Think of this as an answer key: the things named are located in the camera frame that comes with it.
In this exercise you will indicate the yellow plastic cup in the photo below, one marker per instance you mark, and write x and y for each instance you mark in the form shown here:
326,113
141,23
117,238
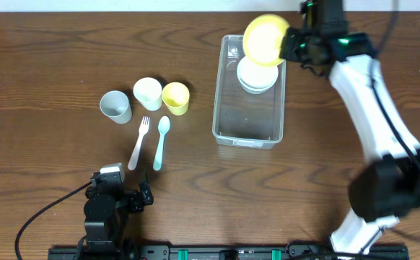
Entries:
176,97

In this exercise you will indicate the clear plastic storage container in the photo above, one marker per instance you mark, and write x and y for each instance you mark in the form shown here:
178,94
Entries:
241,118

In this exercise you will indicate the yellow plastic bowl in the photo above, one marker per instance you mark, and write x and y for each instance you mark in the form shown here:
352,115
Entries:
263,38

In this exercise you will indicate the white plastic cup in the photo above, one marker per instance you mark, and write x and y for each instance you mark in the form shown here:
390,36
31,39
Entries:
148,91

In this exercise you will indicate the grey plastic cup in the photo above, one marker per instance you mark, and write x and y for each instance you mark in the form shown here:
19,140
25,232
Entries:
116,106

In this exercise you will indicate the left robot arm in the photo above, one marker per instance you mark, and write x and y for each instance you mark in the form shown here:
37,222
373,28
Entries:
108,208

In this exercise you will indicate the mint green plastic spoon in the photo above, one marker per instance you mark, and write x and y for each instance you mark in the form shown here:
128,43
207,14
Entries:
163,128

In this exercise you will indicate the grey plastic bowl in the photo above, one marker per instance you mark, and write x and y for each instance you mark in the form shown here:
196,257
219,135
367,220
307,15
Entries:
255,90

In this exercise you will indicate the white plastic bowl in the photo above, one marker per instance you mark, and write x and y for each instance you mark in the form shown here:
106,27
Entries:
256,75

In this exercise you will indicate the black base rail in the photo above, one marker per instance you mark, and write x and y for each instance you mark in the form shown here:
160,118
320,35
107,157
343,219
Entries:
291,251

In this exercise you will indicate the white plastic fork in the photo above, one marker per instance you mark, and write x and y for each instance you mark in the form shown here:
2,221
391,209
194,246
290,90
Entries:
143,130

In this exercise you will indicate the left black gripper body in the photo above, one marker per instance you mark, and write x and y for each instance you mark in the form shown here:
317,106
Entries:
138,199

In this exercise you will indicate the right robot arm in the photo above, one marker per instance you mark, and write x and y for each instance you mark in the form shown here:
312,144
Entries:
389,186

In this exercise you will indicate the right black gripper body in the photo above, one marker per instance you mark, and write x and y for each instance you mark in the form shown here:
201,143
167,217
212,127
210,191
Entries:
291,43

